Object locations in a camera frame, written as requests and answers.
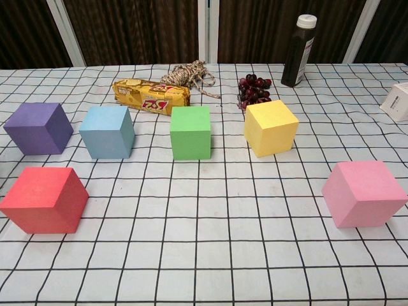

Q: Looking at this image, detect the light blue foam cube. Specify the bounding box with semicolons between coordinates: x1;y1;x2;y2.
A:
78;105;136;160

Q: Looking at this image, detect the pink foam cube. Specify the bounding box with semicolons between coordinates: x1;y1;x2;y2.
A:
321;160;408;229

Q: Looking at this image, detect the purple foam cube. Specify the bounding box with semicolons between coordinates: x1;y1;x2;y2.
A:
3;102;75;156

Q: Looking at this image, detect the red foam cube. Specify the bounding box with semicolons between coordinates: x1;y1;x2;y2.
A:
0;166;89;235

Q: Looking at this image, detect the green foam cube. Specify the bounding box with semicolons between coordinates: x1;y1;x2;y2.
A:
170;106;212;160

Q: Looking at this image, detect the yellow foam cube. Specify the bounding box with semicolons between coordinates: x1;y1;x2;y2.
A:
244;99;300;159

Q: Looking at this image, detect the golden biscuit packet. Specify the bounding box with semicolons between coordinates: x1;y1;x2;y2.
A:
113;79;192;117

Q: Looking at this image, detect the dark red grape bunch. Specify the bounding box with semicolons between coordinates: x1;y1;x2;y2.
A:
236;73;273;112

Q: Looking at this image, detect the dark bottle white cap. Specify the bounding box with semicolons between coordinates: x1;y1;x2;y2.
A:
280;14;318;88

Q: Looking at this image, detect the white cardboard box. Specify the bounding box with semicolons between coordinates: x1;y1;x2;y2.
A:
379;82;408;122

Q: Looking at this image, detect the braided rope bundle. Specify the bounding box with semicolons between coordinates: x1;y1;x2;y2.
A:
160;59;222;99

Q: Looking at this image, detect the white partition post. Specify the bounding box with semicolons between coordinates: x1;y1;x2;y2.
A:
342;0;382;64
196;0;219;64
47;0;87;68

